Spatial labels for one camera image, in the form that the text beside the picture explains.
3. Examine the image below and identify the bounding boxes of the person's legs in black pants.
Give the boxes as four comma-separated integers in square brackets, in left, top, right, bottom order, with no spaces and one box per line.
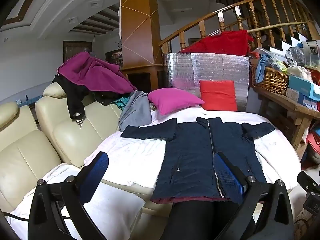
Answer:
[159,200,255,240]

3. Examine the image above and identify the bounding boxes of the red pillow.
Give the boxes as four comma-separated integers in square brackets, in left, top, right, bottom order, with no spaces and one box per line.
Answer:
[199,80,238,112]

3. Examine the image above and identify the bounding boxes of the blue cardboard box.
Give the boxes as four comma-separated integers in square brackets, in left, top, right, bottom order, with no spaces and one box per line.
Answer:
[287,75,320,98]

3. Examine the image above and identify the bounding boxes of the staircase steps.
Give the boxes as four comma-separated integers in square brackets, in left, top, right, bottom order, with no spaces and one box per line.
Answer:
[269,21,320,55]

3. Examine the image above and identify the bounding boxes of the wooden stair railing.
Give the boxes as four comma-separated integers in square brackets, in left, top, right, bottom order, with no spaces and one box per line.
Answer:
[159,0,320,53]

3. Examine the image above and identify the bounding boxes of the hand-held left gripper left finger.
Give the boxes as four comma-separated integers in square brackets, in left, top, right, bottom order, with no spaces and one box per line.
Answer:
[27,151,110,240]

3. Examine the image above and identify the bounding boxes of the red bag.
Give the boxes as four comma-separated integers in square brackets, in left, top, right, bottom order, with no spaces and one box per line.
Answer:
[305,132,320,166]

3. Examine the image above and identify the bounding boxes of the navy quilted jacket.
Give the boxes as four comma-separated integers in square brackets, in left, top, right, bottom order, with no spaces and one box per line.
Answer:
[121,116,275,203]

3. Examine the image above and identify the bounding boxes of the white towel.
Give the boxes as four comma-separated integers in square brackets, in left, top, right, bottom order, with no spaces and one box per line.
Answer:
[6,164,146,240]

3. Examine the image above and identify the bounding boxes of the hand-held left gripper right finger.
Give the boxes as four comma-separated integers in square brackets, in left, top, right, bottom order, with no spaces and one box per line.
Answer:
[212,151,295,240]

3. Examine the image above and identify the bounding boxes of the magenta pillow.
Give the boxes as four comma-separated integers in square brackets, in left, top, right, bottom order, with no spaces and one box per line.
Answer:
[147,88,205,116]

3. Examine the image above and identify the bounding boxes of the dark wooden door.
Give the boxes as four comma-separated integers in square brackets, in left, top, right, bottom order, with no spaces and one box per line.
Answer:
[62,41,93,64]

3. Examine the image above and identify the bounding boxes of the teal garment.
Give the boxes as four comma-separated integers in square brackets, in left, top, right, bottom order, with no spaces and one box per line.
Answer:
[111,96,132,110]

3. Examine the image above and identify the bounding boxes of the wicker basket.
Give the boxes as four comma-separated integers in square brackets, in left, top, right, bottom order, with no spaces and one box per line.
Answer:
[251,64,290,96]

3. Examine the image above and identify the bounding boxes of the silver foil insulation panel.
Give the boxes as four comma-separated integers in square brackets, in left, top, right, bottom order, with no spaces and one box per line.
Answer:
[162,52,250,112]

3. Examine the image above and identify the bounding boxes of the blue cloth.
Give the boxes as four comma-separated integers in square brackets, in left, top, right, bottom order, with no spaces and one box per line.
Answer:
[256,54,275,83]

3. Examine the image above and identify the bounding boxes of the magenta fleece jacket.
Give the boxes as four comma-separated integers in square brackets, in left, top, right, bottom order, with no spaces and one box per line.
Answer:
[57,52,137,93]

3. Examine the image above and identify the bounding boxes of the red plush blanket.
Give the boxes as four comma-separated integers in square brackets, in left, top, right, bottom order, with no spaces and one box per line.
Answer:
[179,29,254,57]

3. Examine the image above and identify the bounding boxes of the cream leather sofa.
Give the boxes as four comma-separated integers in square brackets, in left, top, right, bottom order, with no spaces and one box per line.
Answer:
[0,82,155,216]

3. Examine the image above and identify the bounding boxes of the black cable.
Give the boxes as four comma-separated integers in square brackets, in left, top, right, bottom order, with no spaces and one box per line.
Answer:
[2,211,31,222]

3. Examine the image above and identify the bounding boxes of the clear plastic storage box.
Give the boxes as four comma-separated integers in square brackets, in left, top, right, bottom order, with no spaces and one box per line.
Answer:
[301,40,320,68]

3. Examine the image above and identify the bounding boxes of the grey garment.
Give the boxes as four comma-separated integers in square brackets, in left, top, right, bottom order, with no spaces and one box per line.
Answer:
[118,90,153,132]

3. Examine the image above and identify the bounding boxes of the white embossed blanket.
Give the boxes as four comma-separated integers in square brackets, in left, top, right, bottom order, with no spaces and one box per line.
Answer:
[84,105,302,198]

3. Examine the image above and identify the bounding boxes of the white and blue box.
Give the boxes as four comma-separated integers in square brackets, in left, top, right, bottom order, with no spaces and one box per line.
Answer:
[286,87,320,112]

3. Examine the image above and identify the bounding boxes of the wooden chair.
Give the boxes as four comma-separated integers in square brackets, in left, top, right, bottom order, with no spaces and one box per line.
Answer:
[120,0,163,91]

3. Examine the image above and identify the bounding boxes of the black garment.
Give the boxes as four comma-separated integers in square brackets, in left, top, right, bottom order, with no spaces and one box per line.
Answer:
[51,74,130,126]

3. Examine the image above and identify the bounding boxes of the grey plastic bag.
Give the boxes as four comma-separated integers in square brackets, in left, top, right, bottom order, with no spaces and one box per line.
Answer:
[286,47,305,67]

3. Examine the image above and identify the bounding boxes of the wooden side table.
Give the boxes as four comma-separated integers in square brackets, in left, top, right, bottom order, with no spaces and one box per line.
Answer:
[251,84,320,158]

